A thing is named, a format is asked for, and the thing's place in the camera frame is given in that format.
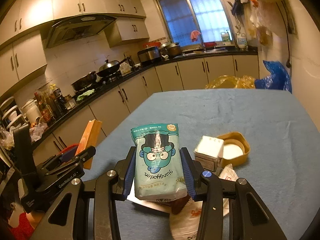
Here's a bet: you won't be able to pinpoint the rice cooker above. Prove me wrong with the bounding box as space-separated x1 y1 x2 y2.
137 46 162 67

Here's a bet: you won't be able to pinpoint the wok with lid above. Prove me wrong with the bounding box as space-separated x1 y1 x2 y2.
97 58 127 77

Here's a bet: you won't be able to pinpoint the lower kitchen cabinets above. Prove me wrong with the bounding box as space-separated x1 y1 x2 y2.
33 54 259 164

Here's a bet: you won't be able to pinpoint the range hood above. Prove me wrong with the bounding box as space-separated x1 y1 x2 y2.
46 14 116 48

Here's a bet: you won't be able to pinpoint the red mesh basket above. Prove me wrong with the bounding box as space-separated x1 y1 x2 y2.
59 144 79 157

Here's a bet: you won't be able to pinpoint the black frying pan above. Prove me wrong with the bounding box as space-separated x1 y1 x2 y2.
71 71 97 91

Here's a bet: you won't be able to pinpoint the teal cartoon snack bag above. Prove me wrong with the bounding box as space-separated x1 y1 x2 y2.
131 124 187 203

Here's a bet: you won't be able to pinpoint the soy sauce bottle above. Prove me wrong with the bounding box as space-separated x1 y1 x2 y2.
52 84 68 115

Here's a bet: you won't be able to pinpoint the green cloth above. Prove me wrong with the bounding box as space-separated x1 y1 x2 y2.
76 89 95 102

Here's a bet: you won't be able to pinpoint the white kettle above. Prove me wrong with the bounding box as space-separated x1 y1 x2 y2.
21 99 42 124

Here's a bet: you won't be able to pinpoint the white square box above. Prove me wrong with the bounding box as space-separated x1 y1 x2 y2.
194 135 224 171

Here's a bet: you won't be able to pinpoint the brown pot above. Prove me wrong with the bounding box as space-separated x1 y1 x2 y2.
160 42 182 58

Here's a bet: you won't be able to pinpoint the yellow square tin lid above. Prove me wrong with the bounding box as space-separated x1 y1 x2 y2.
217 131 251 167

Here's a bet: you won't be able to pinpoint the pink cloth on faucet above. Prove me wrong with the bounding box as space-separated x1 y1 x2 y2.
190 30 201 42

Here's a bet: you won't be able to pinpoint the blue plastic bag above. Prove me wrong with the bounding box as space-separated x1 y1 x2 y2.
254 60 292 93

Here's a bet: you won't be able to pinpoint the window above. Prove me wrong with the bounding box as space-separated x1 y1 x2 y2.
156 0 234 47

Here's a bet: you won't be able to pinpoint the green detergent bottle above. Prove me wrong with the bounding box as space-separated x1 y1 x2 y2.
220 30 233 46

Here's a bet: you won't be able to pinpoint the blue tablecloth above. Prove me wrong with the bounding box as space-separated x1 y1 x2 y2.
85 89 319 239

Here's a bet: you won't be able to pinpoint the black countertop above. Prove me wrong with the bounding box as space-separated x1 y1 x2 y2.
30 45 259 153

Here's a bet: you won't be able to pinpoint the kitchen cabinets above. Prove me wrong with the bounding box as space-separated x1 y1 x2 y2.
1 0 149 99
33 54 259 164

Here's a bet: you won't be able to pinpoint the yellow plastic bag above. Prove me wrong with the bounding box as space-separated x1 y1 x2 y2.
205 75 255 89

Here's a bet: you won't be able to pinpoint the white plastic bags on counter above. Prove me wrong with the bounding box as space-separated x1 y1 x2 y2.
1 122 48 150

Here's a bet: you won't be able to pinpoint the upper kitchen cabinets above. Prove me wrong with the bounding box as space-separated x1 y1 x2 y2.
1 0 149 99

